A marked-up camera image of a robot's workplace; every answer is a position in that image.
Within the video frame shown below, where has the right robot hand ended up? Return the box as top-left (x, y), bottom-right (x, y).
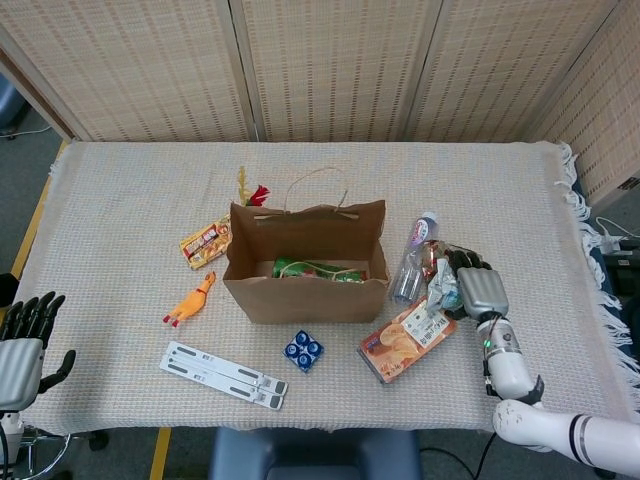
top-left (442, 243), bottom-right (510, 322)

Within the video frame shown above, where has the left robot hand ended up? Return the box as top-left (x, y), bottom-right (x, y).
top-left (0, 292), bottom-right (77, 409)

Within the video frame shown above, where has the silver green bag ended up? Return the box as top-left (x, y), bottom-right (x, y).
top-left (424, 257), bottom-right (467, 319)

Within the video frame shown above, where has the gold red snack wrapper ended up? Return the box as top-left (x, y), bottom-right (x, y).
top-left (419, 239), bottom-right (456, 281)

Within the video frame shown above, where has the clear plastic water bottle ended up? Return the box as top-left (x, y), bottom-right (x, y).
top-left (389, 211), bottom-right (440, 304)

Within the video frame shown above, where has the orange cracker box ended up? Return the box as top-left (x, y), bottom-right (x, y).
top-left (357, 295), bottom-right (458, 385)

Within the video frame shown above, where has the green snack bag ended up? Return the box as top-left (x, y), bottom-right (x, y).
top-left (272, 257), bottom-right (369, 285)

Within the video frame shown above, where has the brown paper bag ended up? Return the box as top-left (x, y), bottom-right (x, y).
top-left (222, 167), bottom-right (391, 326)

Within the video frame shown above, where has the metal stool base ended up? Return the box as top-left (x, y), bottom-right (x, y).
top-left (19, 424), bottom-right (109, 479)

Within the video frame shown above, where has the white power strip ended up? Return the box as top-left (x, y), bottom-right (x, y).
top-left (594, 217), bottom-right (640, 256)

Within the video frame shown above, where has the yellow rubber chicken toy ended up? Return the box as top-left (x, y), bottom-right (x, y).
top-left (161, 271), bottom-right (217, 329)

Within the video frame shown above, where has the blue building block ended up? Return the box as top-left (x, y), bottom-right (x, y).
top-left (282, 329), bottom-right (325, 373)

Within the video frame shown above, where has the beige woven tablecloth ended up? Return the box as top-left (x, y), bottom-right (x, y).
top-left (12, 139), bottom-right (640, 436)

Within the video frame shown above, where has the white folding laptop stand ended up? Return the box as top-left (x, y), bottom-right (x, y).
top-left (159, 340), bottom-right (290, 411)

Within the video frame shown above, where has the yellow curry sauce box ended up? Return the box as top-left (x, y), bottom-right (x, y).
top-left (179, 213), bottom-right (234, 271)

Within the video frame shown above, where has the red yellow artificial flower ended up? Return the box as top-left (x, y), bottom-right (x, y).
top-left (230, 165), bottom-right (271, 209)

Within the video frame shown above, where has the woven folding screen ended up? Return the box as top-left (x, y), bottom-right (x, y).
top-left (0, 0), bottom-right (640, 206)

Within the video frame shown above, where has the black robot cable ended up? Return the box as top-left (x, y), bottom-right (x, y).
top-left (419, 433), bottom-right (497, 480)

